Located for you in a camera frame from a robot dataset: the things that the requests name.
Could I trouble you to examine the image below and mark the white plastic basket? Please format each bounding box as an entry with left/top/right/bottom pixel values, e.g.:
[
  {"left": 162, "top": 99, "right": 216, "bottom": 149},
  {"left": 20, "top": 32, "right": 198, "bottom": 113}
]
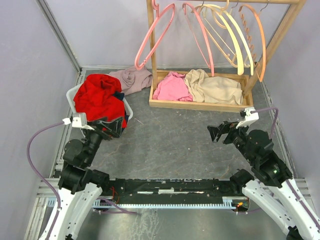
[{"left": 66, "top": 78, "right": 133, "bottom": 131}]

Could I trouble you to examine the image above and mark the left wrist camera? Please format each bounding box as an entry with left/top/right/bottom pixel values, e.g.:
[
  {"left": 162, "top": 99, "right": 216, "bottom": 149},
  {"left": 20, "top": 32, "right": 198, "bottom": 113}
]
[{"left": 62, "top": 112, "right": 94, "bottom": 131}]

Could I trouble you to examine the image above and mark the light pink hanger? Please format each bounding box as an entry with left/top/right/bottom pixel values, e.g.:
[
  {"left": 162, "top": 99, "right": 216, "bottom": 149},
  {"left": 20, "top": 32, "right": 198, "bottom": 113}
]
[{"left": 182, "top": 2, "right": 215, "bottom": 77}]

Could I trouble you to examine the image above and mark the navy blue t shirt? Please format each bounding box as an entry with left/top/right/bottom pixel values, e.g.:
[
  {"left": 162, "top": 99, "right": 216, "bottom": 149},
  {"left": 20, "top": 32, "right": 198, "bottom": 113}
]
[{"left": 113, "top": 92, "right": 134, "bottom": 124}]

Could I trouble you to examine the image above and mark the beige cloth in rack base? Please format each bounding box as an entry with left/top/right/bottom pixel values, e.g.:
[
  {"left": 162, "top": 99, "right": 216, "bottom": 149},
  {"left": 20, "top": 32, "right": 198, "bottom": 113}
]
[{"left": 184, "top": 69, "right": 243, "bottom": 106}]

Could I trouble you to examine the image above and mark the wooden clothes rack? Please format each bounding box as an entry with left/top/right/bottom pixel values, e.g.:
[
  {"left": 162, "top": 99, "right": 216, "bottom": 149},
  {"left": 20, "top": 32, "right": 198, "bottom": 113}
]
[{"left": 135, "top": 0, "right": 306, "bottom": 113}]

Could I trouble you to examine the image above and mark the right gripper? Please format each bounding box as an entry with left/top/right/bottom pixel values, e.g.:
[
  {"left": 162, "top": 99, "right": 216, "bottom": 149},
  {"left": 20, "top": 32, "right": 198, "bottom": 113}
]
[{"left": 206, "top": 118, "right": 256, "bottom": 164}]

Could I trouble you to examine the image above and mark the aluminium frame rail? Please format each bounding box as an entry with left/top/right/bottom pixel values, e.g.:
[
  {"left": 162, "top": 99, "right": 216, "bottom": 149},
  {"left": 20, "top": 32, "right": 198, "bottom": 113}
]
[{"left": 23, "top": 67, "right": 320, "bottom": 240}]

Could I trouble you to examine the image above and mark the corner aluminium profile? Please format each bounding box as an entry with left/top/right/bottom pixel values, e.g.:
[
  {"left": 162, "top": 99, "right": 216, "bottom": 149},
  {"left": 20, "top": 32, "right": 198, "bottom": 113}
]
[{"left": 36, "top": 0, "right": 82, "bottom": 73}]

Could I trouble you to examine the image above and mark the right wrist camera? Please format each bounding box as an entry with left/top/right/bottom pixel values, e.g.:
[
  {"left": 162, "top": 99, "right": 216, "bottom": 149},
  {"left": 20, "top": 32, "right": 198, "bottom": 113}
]
[{"left": 235, "top": 106, "right": 259, "bottom": 129}]

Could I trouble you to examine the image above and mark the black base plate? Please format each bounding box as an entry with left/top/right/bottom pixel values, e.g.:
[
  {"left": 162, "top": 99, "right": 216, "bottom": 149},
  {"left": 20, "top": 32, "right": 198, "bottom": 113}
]
[{"left": 101, "top": 178, "right": 247, "bottom": 206}]

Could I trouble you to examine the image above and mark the pink cloth on floor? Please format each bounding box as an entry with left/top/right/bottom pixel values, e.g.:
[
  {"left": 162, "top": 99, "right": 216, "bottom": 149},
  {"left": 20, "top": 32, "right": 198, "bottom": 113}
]
[{"left": 108, "top": 66, "right": 153, "bottom": 95}]

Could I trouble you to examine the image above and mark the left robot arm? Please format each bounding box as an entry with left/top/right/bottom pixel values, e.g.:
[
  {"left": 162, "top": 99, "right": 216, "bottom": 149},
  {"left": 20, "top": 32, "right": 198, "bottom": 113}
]
[{"left": 40, "top": 113, "right": 125, "bottom": 240}]

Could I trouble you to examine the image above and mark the peach hanger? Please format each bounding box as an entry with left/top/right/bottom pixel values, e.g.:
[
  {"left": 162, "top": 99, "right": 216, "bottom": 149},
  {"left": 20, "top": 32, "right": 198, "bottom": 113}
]
[{"left": 238, "top": 0, "right": 271, "bottom": 83}]

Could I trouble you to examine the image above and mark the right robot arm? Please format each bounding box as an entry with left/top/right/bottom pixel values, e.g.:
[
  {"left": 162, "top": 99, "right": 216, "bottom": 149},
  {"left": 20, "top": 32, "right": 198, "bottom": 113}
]
[{"left": 207, "top": 121, "right": 320, "bottom": 240}]

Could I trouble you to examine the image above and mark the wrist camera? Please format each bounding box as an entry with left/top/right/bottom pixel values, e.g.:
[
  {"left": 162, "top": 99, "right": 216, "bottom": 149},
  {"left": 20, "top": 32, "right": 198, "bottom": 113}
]
[
  {"left": 235, "top": 106, "right": 259, "bottom": 129},
  {"left": 62, "top": 112, "right": 94, "bottom": 131}
]

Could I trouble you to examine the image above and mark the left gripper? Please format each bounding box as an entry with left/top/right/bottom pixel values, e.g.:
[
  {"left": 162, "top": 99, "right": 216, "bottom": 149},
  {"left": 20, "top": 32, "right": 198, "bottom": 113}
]
[{"left": 81, "top": 115, "right": 124, "bottom": 165}]

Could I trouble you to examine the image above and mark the pink cloth in rack base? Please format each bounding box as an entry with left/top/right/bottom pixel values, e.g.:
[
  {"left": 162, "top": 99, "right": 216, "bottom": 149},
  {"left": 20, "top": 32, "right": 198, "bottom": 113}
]
[{"left": 152, "top": 71, "right": 193, "bottom": 102}]

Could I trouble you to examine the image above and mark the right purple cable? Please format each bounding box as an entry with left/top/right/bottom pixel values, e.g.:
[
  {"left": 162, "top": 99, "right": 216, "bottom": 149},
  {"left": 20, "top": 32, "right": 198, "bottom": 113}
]
[{"left": 236, "top": 107, "right": 320, "bottom": 233}]

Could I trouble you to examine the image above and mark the blue cable duct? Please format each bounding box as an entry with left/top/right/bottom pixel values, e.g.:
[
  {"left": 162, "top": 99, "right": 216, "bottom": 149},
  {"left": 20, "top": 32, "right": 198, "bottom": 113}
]
[{"left": 47, "top": 196, "right": 238, "bottom": 210}]

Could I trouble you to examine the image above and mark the red t shirt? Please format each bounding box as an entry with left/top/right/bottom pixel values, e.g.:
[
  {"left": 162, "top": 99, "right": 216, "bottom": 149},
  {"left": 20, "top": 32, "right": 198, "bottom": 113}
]
[{"left": 73, "top": 73, "right": 125, "bottom": 122}]

